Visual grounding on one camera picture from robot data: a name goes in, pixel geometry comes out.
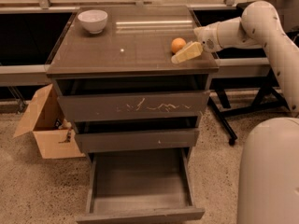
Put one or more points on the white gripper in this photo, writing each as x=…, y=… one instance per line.
x=207, y=38

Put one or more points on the orange fruit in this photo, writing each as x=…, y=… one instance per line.
x=177, y=44

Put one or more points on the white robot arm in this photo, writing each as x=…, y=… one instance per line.
x=269, y=168

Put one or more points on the grey drawer cabinet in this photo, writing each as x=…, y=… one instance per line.
x=135, y=43

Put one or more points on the grey middle drawer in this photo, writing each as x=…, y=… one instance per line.
x=137, y=134

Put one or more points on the grey drawer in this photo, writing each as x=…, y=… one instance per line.
x=140, y=187
x=137, y=134
x=117, y=98

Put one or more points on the grey top drawer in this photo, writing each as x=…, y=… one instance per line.
x=117, y=98

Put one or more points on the grey bottom drawer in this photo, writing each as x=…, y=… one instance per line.
x=140, y=187

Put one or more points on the black rolling stand table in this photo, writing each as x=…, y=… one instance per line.
x=243, y=109

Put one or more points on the white ceramic bowl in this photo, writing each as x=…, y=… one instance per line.
x=94, y=21

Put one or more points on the open cardboard box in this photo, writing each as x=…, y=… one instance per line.
x=44, y=119

